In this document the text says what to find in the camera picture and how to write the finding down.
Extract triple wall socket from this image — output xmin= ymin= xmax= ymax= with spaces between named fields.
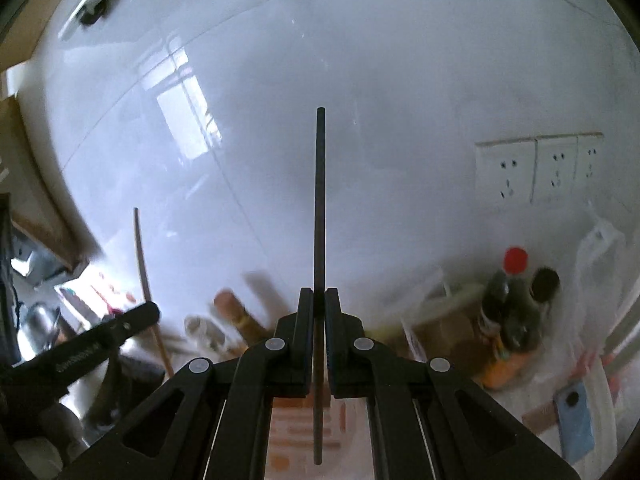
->
xmin=475 ymin=132 xmax=604 ymax=208

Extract brown card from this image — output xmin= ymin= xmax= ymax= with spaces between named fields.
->
xmin=522 ymin=402 xmax=558 ymax=434

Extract black range hood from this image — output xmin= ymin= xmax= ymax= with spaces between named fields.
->
xmin=1 ymin=96 xmax=88 ymax=289

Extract red cap sauce bottle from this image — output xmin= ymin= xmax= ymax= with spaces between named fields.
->
xmin=477 ymin=246 xmax=528 ymax=339

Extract blue smartphone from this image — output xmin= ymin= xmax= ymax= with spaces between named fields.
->
xmin=553 ymin=382 xmax=596 ymax=465

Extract glass oil dispenser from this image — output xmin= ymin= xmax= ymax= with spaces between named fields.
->
xmin=183 ymin=315 xmax=245 ymax=360

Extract cream utensil holder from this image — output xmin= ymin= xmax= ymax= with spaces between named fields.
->
xmin=265 ymin=394 xmax=374 ymax=480

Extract clear plastic bag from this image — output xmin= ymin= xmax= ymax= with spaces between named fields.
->
xmin=572 ymin=209 xmax=639 ymax=378

